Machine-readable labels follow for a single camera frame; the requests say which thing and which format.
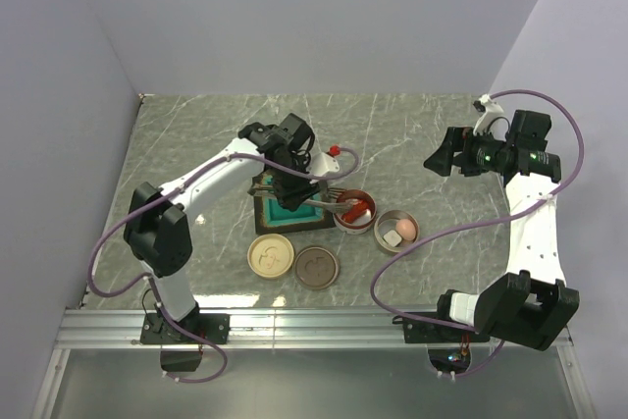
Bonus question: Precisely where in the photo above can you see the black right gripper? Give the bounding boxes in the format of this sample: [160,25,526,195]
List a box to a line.
[423,126,512,177]

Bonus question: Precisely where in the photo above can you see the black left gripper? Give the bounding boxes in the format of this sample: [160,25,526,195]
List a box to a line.
[269,155,322,212]

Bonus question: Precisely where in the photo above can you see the steel serving tongs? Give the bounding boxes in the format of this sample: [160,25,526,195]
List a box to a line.
[247,183,350,214]

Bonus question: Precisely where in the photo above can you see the orange shrimp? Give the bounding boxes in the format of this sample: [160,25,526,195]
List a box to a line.
[338,198,363,209]

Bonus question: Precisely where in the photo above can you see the red sausage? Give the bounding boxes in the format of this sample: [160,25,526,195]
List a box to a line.
[341,200,370,225]

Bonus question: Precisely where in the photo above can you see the pink egg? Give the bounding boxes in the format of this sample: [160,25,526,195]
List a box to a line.
[395,218,418,241]

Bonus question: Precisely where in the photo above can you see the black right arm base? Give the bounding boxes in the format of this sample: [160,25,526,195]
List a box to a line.
[392,315,491,377]

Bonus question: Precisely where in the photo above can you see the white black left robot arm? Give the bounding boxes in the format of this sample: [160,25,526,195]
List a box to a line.
[123,113,319,342]

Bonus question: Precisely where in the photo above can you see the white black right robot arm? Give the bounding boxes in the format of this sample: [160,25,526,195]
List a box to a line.
[424,110,580,351]

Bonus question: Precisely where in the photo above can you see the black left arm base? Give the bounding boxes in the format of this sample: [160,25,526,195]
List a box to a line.
[139,311,230,373]

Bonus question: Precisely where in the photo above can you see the teal square ceramic plate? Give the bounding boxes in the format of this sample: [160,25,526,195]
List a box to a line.
[253,196,335,236]

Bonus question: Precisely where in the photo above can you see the cream round lid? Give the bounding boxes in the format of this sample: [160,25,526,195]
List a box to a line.
[247,234,295,280]

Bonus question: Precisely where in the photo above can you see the white red-rimmed steel container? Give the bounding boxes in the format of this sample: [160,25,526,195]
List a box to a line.
[333,189,378,235]

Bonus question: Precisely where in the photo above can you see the brown round lid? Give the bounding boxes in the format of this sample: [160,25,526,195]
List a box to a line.
[293,245,340,290]

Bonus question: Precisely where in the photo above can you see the brown-rimmed steel container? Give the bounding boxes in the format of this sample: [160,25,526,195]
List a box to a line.
[373,210,420,255]

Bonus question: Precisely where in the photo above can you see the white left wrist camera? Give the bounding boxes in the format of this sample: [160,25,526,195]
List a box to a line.
[308,145,341,177]

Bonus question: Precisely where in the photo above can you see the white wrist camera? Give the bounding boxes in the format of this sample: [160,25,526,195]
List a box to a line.
[473,94,505,135]
[308,145,341,177]

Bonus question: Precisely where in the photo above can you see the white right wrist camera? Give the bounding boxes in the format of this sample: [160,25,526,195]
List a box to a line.
[473,94,505,135]

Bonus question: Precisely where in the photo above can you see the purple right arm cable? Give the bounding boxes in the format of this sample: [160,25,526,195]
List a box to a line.
[370,89,586,379]

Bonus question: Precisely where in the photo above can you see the aluminium rail frame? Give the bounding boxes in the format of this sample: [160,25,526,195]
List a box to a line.
[33,308,596,418]

